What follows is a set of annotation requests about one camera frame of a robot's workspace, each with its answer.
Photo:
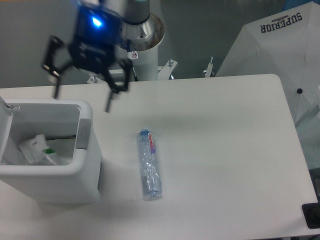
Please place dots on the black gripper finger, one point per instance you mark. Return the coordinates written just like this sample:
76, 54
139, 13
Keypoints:
54, 45
126, 65

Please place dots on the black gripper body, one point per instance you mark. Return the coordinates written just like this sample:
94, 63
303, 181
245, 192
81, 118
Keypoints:
96, 33

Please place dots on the white and green plastic wrapper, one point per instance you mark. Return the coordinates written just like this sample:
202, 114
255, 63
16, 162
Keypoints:
34, 149

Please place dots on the clear plastic water bottle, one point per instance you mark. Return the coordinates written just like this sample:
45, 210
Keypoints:
151, 180

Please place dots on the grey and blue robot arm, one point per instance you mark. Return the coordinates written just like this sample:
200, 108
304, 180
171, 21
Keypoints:
140, 30

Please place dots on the white trash can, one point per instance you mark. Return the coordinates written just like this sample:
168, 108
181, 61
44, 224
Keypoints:
76, 183

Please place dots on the white Superior umbrella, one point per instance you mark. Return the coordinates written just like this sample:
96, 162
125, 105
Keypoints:
286, 44

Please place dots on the black device at table edge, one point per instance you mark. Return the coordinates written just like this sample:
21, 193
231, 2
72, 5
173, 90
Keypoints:
311, 212

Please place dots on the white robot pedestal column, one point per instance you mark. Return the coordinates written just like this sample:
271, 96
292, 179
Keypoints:
145, 62

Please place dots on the white metal mounting frame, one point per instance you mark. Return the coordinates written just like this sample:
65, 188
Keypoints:
165, 72

